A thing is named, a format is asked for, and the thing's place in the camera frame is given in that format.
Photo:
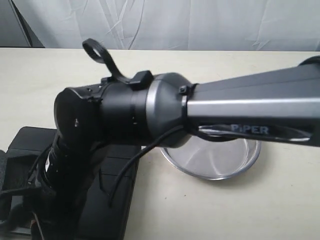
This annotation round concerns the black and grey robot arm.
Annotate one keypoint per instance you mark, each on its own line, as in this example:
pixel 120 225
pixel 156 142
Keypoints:
pixel 155 111

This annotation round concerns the black plastic tool case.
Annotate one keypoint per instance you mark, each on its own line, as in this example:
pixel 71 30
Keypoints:
pixel 111 170

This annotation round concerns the white wrinkled backdrop curtain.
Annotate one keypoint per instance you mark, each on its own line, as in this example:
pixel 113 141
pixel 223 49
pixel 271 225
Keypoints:
pixel 187 25

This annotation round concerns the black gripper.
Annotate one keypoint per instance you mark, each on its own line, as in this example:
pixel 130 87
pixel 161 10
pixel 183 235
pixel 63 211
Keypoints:
pixel 52 204

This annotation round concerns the round stainless steel tray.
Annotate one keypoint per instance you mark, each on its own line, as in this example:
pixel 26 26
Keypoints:
pixel 214 161

